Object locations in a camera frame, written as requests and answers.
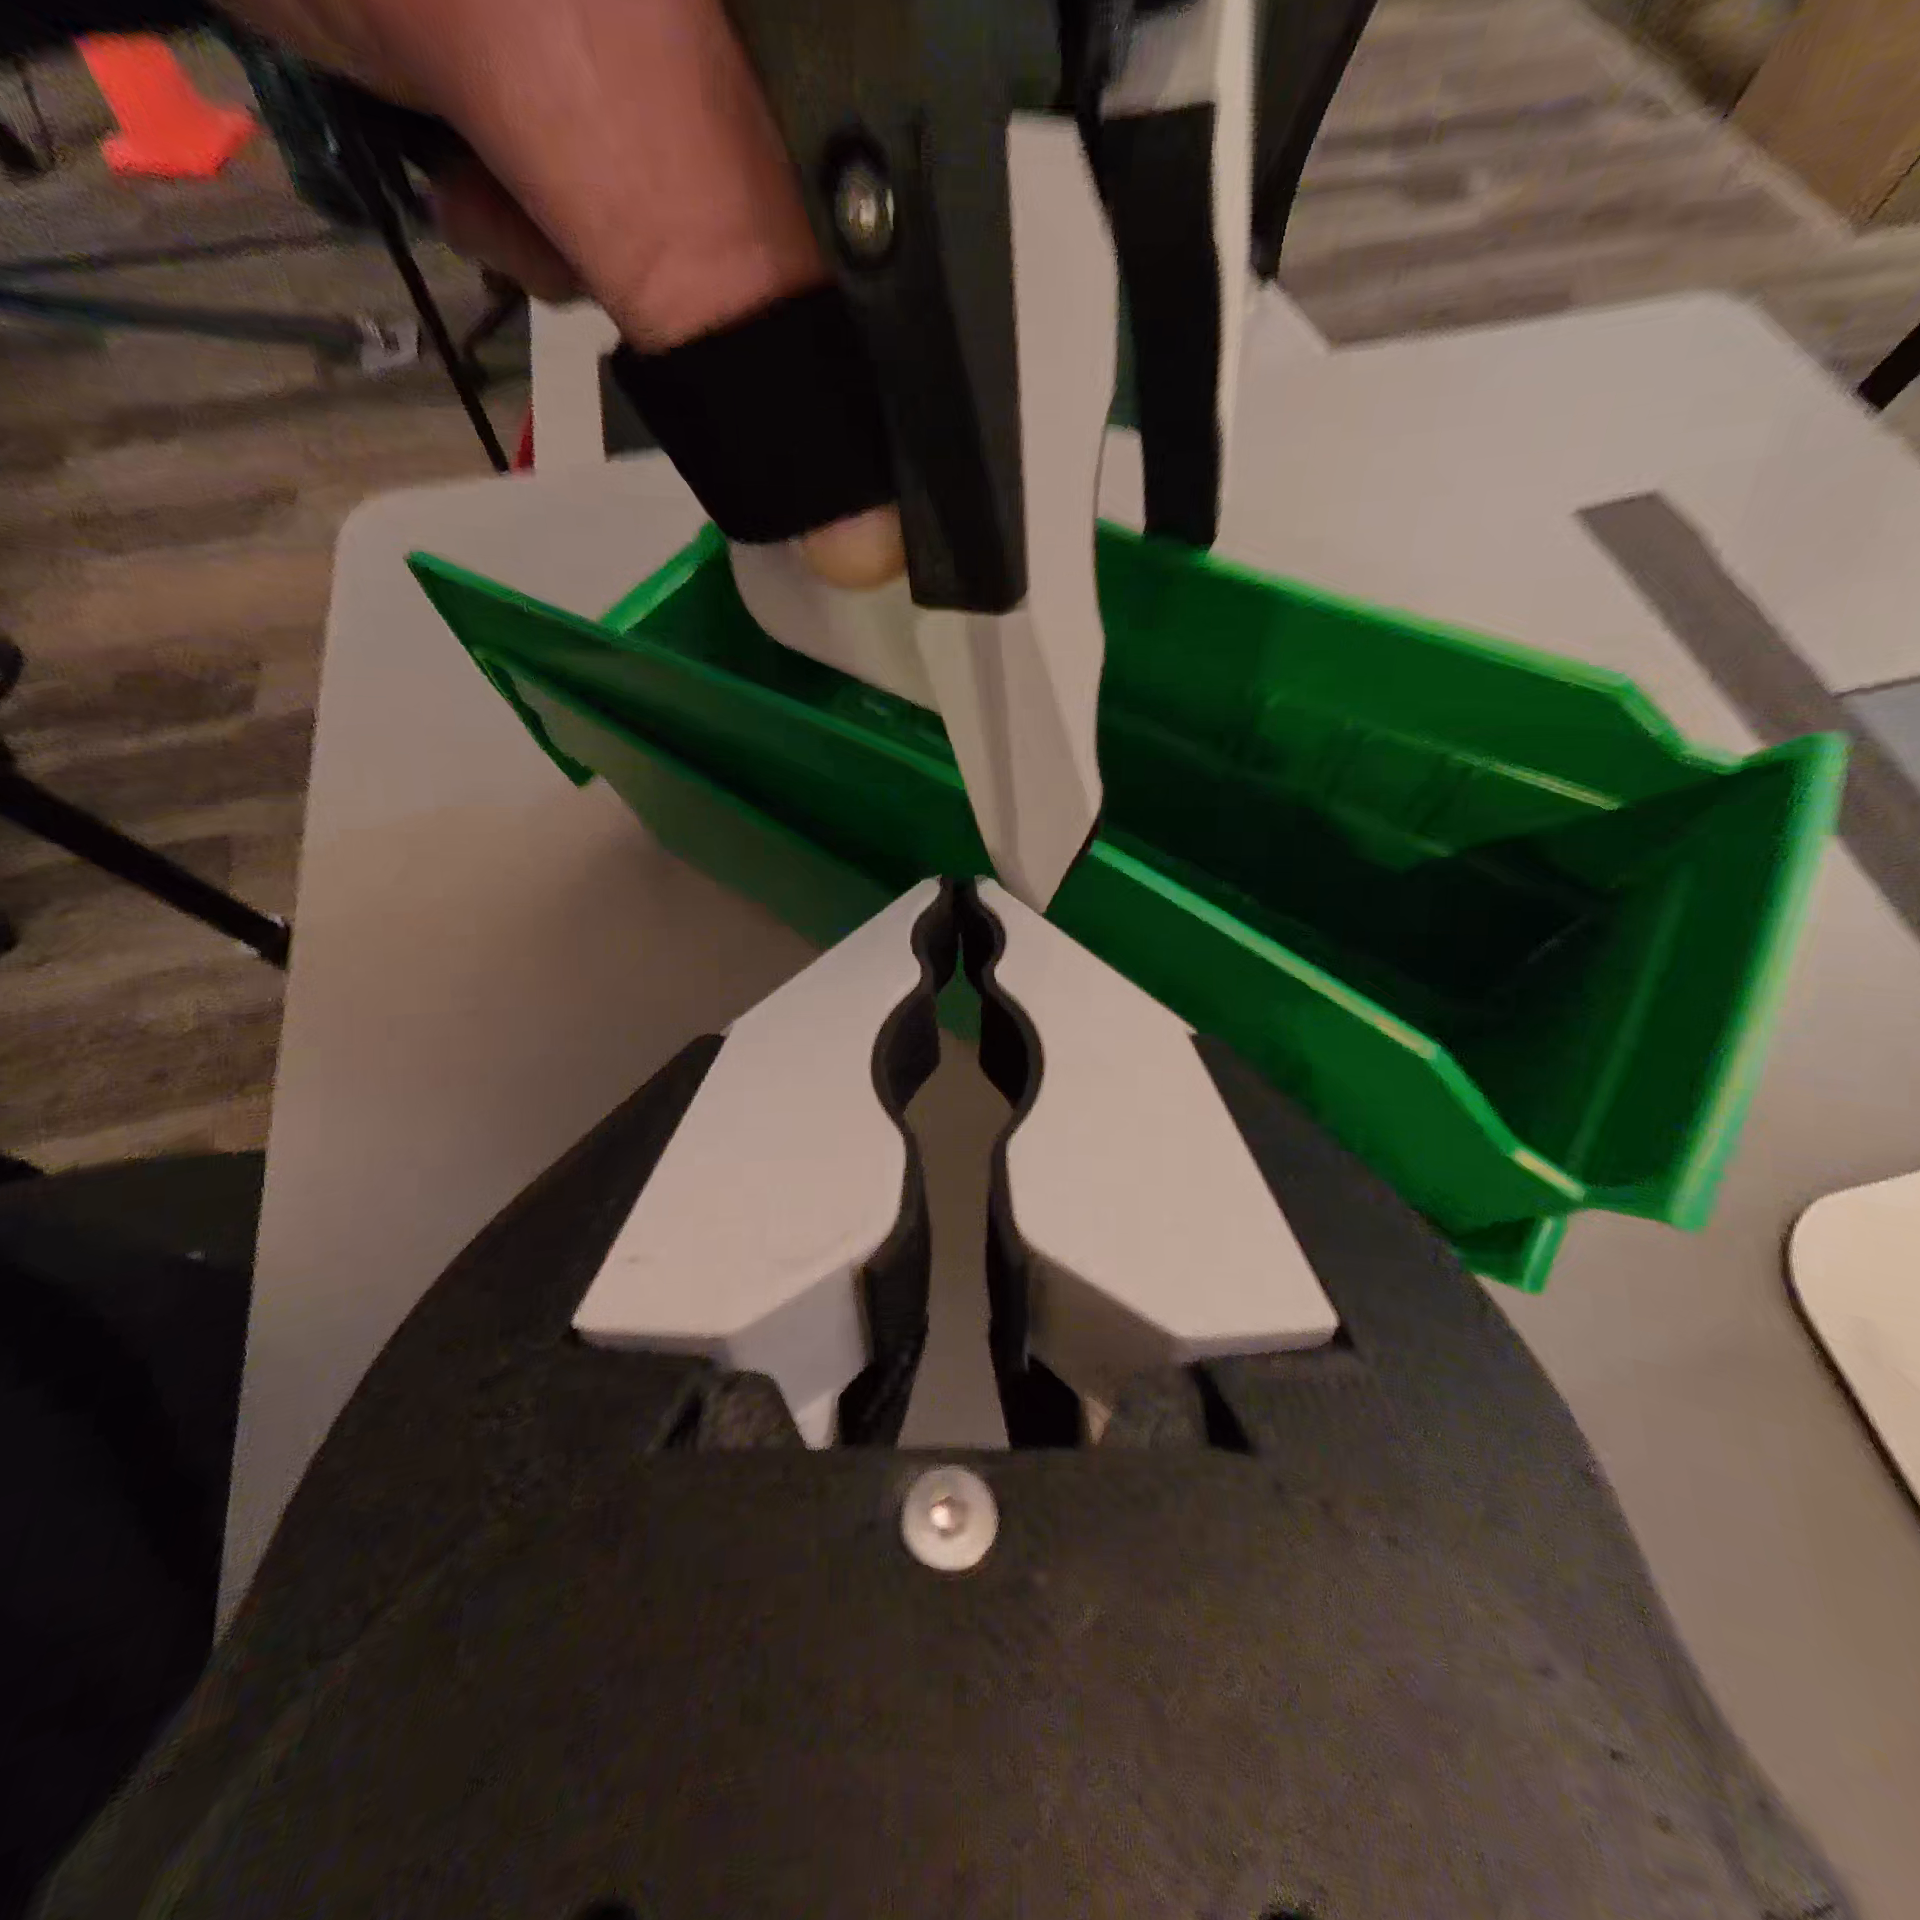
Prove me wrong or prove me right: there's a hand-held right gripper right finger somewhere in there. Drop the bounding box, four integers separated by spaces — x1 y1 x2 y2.
969 883 1339 1446

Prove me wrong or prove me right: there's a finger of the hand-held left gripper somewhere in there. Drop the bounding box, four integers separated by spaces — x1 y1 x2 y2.
910 118 1122 919
736 542 958 723

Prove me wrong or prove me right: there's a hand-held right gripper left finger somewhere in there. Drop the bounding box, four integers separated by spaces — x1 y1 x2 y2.
575 883 958 1452

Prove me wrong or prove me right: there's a green plastic bin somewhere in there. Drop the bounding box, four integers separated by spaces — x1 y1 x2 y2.
409 523 1845 1239
500 657 1566 1300

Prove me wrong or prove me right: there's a person's left hand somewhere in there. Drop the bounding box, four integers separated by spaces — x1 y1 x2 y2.
230 0 910 596

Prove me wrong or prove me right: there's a black tripod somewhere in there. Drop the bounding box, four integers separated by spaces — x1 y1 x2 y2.
0 28 518 474
0 648 297 964

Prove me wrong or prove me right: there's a dark cloth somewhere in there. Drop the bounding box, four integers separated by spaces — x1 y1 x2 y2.
0 1150 299 1892

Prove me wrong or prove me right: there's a white rounded board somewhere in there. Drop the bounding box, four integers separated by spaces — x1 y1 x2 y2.
1786 1178 1920 1510

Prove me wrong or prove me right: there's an orange plastic object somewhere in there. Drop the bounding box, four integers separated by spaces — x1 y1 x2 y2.
76 34 258 173

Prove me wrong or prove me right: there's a wooden cabinet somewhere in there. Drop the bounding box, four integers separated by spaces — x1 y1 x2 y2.
1726 0 1920 229

